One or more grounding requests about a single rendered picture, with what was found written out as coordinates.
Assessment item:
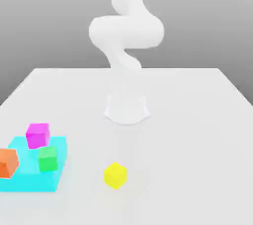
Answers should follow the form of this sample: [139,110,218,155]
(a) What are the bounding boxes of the small magenta cube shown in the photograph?
[25,123,51,150]

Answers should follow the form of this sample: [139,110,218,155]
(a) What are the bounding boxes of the small green cube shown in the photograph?
[38,146,58,172]

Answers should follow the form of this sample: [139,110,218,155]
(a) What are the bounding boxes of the small yellow cube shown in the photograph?
[103,161,127,190]

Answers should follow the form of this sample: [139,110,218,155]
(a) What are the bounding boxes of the large cyan box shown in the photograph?
[0,135,68,193]

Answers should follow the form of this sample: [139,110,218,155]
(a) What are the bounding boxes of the small orange cube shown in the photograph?
[0,148,20,179]

